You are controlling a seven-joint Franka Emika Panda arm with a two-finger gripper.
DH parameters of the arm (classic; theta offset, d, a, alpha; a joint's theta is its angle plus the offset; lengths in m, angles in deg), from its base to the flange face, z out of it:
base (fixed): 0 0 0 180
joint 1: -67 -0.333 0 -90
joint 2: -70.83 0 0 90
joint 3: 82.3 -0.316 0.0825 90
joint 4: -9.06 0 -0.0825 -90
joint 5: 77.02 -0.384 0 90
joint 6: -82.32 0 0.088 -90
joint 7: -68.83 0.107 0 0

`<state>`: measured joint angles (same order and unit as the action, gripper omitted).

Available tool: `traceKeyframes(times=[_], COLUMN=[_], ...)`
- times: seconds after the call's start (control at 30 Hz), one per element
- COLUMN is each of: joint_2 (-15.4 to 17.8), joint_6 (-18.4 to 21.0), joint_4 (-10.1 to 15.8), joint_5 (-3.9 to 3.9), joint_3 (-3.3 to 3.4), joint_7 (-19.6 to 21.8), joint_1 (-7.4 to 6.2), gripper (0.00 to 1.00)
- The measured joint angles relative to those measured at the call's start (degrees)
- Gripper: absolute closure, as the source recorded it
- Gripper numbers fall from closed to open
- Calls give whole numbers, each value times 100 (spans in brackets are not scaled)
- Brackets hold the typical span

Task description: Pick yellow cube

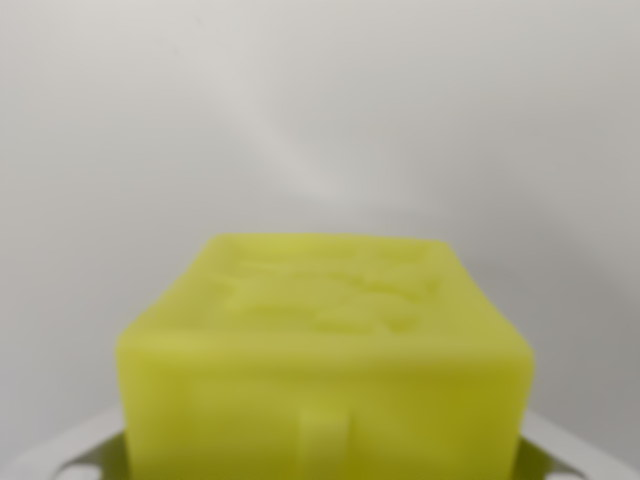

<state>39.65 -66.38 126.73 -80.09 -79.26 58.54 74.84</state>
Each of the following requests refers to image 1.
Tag yellow plastic cube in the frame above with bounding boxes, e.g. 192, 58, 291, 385
114, 232, 535, 480

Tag black silver gripper right finger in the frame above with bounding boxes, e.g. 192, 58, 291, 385
517, 409, 640, 480

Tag black silver gripper left finger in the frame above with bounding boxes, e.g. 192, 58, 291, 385
0, 404, 131, 480

